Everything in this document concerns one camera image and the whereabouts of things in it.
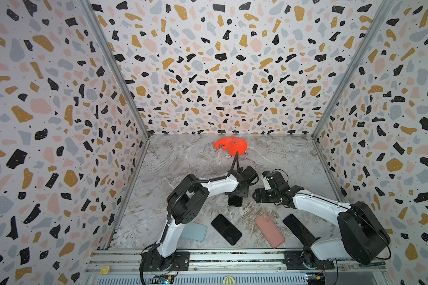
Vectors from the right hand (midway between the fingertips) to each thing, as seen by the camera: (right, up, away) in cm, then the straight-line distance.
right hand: (255, 192), depth 89 cm
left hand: (-7, 0, +4) cm, 8 cm away
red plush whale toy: (-11, +24, +17) cm, 32 cm away
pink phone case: (+5, -17, -5) cm, 18 cm away
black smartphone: (+19, -17, -7) cm, 26 cm away
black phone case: (-10, -6, +4) cm, 12 cm away
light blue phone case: (-30, -18, -5) cm, 35 cm away
